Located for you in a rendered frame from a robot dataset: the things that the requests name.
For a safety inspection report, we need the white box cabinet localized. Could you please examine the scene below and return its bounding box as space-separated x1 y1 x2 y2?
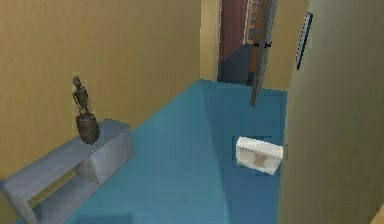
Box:
235 136 284 176

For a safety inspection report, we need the grey low console table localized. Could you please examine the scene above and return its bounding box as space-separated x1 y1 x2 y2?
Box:
0 118 136 224

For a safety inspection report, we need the grey room door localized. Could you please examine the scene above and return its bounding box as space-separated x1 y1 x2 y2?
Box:
249 0 279 108

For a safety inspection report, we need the dark bronze figure statue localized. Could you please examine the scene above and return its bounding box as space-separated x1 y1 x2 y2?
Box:
71 75 101 146

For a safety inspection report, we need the black framed wall picture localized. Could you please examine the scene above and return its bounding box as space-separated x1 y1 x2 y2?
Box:
295 11 314 71

